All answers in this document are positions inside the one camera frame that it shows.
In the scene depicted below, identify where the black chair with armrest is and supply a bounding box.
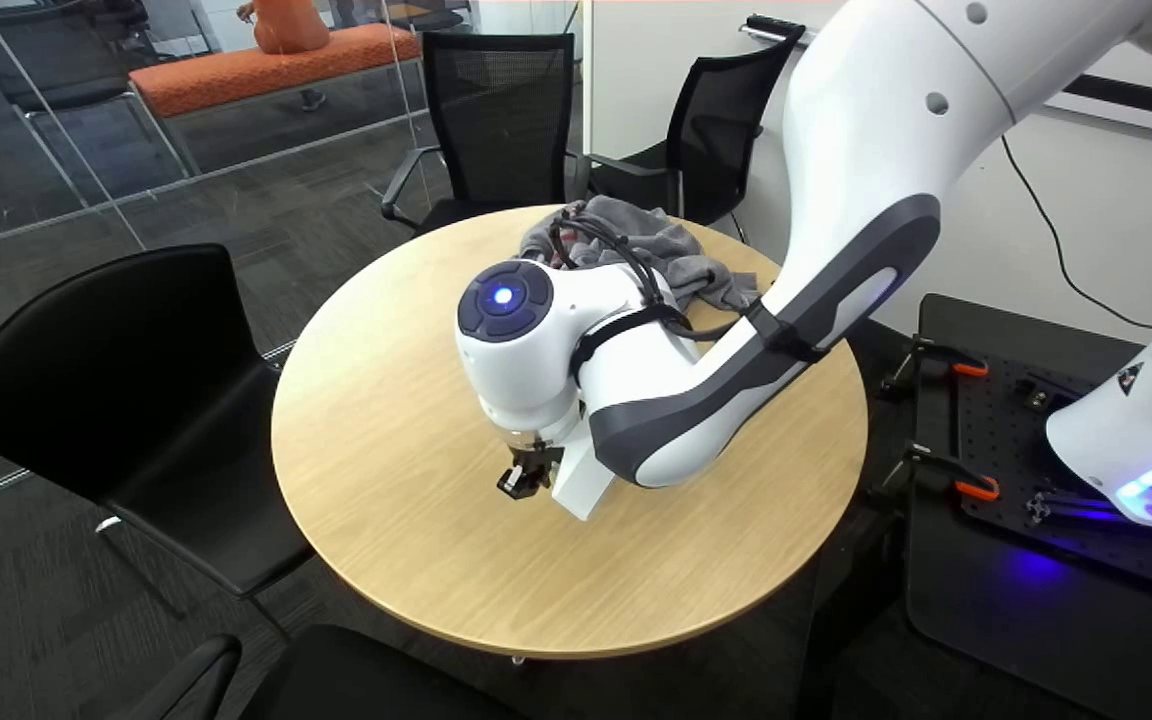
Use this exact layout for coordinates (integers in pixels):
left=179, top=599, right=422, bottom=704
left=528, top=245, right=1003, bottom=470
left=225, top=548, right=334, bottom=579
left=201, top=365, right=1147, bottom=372
left=132, top=622, right=528, bottom=720

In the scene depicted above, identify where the orange upholstered bench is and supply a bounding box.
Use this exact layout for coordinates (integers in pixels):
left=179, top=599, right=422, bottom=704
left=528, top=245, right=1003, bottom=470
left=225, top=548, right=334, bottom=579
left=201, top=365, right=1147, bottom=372
left=129, top=21, right=427, bottom=119

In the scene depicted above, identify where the grey crumpled cloth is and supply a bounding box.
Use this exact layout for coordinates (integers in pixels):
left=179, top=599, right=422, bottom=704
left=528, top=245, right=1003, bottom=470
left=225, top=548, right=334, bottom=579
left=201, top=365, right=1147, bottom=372
left=515, top=192, right=765, bottom=318

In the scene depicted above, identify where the orange cushion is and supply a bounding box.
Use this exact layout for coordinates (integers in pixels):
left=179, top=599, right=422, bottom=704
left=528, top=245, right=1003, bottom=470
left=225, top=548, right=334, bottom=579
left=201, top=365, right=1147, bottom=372
left=237, top=0, right=334, bottom=60

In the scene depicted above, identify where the black wall cable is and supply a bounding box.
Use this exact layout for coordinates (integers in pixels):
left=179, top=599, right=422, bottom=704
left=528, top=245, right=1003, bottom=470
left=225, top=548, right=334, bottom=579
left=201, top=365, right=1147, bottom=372
left=990, top=129, right=1152, bottom=334

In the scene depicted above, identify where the dark chair behind glass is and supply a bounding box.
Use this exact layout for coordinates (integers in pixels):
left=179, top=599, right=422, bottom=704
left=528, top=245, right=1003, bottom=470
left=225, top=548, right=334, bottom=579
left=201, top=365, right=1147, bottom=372
left=0, top=0, right=201, bottom=185

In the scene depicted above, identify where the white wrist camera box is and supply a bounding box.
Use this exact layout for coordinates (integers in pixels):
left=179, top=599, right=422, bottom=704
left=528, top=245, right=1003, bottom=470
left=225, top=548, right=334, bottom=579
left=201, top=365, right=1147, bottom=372
left=542, top=431, right=622, bottom=525

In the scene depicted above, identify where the large black solid-back chair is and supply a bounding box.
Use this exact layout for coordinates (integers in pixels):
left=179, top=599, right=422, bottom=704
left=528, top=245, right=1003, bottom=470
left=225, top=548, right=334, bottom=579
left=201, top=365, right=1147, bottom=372
left=0, top=240, right=319, bottom=619

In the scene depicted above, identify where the black clamp with orange handle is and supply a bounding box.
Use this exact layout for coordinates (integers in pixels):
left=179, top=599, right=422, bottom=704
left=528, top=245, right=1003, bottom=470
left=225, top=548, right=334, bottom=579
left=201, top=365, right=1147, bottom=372
left=879, top=334, right=994, bottom=405
left=888, top=439, right=1007, bottom=511

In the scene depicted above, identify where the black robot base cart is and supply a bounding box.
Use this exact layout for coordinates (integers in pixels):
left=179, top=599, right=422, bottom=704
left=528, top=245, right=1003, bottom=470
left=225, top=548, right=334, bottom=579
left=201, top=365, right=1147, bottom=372
left=905, top=290, right=1152, bottom=720

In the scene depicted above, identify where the black mesh-back office chair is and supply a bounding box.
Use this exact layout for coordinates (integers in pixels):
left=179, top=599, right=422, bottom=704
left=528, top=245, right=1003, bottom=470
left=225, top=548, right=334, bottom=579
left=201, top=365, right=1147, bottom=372
left=583, top=21, right=809, bottom=227
left=375, top=29, right=579, bottom=236

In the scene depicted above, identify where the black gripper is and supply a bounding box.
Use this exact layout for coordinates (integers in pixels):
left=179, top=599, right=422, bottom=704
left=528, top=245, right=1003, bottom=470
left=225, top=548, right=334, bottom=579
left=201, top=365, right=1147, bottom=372
left=491, top=437, right=566, bottom=504

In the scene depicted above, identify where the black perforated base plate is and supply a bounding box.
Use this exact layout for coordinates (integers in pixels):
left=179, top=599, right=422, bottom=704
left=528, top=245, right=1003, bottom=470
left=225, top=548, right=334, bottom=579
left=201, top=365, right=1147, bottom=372
left=946, top=356, right=1152, bottom=613

